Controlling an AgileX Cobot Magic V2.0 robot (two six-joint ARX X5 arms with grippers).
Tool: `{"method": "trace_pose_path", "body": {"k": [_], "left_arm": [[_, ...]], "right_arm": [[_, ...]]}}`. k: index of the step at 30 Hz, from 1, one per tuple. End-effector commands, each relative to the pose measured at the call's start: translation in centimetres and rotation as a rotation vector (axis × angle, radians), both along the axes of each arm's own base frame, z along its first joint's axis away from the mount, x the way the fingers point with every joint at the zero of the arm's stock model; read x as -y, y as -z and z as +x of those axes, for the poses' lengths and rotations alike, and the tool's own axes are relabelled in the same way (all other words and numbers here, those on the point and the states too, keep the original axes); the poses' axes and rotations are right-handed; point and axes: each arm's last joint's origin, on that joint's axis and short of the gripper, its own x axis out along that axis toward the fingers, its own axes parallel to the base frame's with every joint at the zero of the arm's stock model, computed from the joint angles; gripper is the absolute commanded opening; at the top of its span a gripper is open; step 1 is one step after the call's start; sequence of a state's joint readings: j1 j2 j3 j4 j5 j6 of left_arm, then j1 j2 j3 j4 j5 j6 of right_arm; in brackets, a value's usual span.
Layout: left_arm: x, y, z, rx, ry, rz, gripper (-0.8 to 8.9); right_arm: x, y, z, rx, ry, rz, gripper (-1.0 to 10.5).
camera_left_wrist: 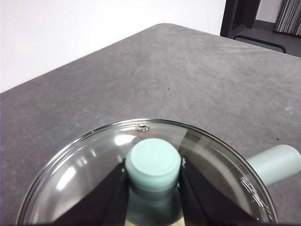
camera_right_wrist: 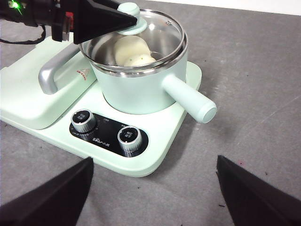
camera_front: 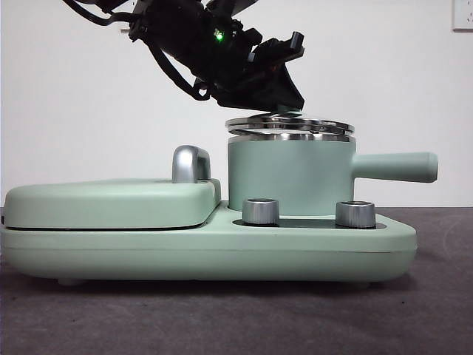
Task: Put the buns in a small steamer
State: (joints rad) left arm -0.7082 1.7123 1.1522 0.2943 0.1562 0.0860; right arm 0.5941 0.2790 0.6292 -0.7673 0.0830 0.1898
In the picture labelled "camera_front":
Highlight green breakfast machine base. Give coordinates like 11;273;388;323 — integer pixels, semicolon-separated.
0;206;421;286

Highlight silver control knob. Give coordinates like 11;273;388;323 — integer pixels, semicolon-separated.
242;198;281;226
335;200;377;229

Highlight silver griddle cover handle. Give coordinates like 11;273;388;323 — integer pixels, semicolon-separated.
171;146;212;185

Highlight glass pot lid green knob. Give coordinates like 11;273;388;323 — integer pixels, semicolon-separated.
225;104;355;137

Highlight green griddle cover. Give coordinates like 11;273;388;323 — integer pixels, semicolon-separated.
3;178;222;228

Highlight green pot with handle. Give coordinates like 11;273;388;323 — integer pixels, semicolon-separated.
228;133;440;218

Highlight white wall socket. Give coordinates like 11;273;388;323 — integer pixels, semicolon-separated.
452;0;473;32

